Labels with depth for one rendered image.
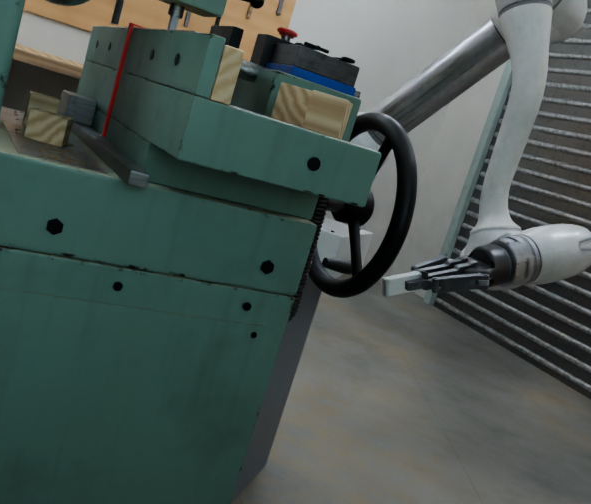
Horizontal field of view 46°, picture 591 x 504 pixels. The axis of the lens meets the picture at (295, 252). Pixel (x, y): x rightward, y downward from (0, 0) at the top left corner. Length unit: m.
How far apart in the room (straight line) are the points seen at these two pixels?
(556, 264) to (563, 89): 3.28
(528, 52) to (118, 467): 1.03
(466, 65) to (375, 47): 3.30
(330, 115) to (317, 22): 3.98
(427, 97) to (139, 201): 1.07
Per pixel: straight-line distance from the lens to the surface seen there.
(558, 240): 1.33
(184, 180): 0.75
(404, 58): 5.07
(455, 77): 1.67
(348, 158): 0.71
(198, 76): 0.64
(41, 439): 0.80
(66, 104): 1.03
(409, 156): 0.99
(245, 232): 0.77
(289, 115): 0.84
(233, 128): 0.65
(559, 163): 4.37
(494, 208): 1.47
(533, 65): 1.43
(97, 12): 4.24
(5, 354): 0.75
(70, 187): 0.71
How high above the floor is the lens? 0.90
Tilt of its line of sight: 10 degrees down
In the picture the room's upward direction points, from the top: 17 degrees clockwise
